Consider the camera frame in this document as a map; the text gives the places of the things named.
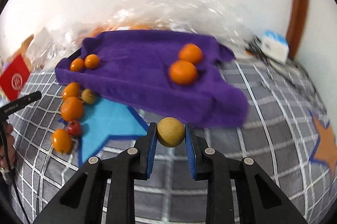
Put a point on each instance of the black tray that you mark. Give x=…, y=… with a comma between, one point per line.
x=75, y=54

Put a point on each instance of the small orange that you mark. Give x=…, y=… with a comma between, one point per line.
x=77, y=64
x=62, y=141
x=71, y=89
x=92, y=61

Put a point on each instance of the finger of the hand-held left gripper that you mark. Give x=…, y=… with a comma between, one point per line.
x=30, y=99

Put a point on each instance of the brown kiwi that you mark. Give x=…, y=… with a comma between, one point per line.
x=88, y=96
x=170, y=135

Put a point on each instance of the white and blue box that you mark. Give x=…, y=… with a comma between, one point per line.
x=275, y=47

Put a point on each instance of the wooden headboard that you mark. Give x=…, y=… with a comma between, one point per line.
x=27, y=45

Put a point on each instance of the small clear plastic bag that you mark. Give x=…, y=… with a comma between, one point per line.
x=58, y=45

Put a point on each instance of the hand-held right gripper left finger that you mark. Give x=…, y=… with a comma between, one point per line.
x=153, y=153

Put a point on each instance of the purple towel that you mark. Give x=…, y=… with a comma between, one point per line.
x=137, y=63

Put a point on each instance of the brown wooden door frame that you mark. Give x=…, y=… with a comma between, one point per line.
x=300, y=3

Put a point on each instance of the large clear plastic bag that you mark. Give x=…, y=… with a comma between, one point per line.
x=184, y=10

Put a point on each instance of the grey checkered bed sheet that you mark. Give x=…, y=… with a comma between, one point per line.
x=263, y=121

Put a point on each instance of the person's left hand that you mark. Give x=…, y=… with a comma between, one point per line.
x=9, y=139

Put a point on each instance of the pile of bagged oranges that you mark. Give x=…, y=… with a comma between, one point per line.
x=139, y=26

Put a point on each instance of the red hawthorn berry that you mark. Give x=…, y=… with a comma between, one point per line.
x=75, y=128

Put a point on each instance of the large orange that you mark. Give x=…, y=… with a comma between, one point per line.
x=190, y=53
x=183, y=72
x=72, y=107

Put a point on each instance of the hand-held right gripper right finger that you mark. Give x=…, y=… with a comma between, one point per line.
x=190, y=158

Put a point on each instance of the red paper bag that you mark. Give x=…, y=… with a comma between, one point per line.
x=14, y=79

